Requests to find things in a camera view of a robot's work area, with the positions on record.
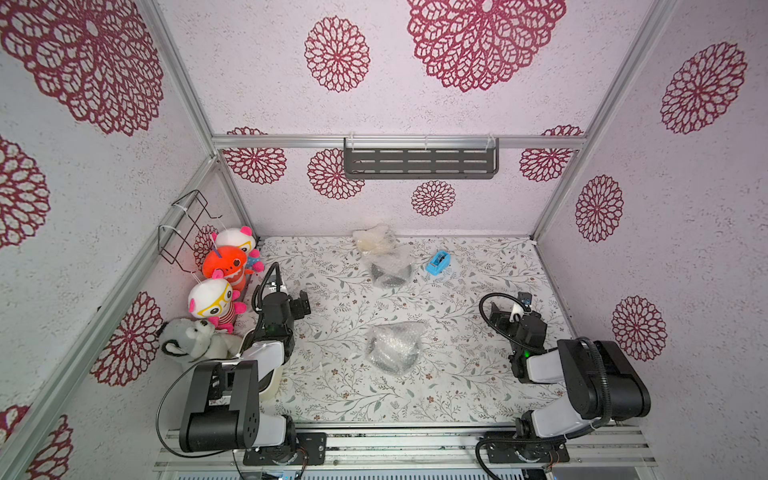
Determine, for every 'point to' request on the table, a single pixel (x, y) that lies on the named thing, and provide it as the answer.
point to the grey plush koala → (196, 339)
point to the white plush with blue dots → (241, 238)
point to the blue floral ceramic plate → (393, 350)
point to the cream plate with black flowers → (377, 239)
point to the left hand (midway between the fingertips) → (288, 296)
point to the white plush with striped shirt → (214, 299)
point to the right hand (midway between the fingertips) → (510, 302)
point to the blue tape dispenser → (438, 263)
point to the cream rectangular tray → (267, 396)
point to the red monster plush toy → (227, 263)
